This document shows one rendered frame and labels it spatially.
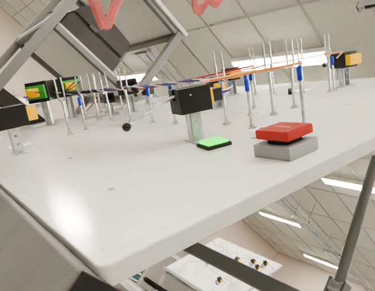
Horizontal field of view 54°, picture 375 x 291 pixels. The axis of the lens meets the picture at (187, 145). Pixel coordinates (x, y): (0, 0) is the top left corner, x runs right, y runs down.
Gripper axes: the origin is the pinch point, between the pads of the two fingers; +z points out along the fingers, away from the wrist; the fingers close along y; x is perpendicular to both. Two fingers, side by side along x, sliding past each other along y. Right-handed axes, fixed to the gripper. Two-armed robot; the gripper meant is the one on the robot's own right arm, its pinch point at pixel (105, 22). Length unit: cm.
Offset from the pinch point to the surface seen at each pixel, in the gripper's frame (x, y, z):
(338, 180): -415, 348, 144
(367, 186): -55, -1, 29
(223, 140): -15.4, -8.0, 16.8
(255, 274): -37, 13, 53
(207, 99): -15.6, -2.3, 10.9
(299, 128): -18.2, -21.1, 13.7
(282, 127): -17.4, -19.1, 13.8
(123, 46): -31, 114, -9
